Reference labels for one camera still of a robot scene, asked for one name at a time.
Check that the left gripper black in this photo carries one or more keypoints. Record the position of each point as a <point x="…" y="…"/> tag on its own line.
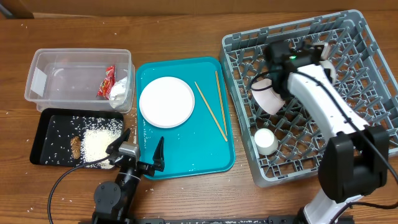
<point x="158" y="160"/>

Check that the grey bowl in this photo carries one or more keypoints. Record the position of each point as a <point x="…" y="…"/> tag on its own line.
<point x="329" y="70"/>

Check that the pile of rice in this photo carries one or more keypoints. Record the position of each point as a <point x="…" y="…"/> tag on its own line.
<point x="95" y="143"/>

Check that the large white plate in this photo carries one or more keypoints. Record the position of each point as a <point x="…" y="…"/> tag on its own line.
<point x="166" y="102"/>

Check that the brown food scrap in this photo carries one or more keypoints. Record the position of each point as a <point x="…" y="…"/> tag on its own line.
<point x="75" y="144"/>

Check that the small pink bowl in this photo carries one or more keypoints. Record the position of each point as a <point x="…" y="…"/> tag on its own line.
<point x="266" y="97"/>

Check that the white plastic wrap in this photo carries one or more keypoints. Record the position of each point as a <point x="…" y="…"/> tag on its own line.
<point x="119" y="91"/>

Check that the red foil snack wrapper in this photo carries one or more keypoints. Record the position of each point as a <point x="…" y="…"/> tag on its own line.
<point x="108" y="82"/>

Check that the white cup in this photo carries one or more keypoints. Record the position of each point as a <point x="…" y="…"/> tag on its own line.
<point x="266" y="141"/>

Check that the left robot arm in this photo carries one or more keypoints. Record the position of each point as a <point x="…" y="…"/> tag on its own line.
<point x="113" y="199"/>

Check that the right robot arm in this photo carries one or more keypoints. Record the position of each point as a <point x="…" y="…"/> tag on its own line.
<point x="355" y="159"/>

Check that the black waste tray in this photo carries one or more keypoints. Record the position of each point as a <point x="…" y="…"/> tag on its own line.
<point x="57" y="127"/>

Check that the grey dishwasher rack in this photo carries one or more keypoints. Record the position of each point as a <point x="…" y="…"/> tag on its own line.
<point x="364" y="80"/>

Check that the teal plastic tray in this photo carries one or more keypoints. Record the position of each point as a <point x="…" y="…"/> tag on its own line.
<point x="196" y="146"/>

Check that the clear plastic bin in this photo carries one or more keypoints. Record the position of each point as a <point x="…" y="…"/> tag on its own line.
<point x="70" y="78"/>

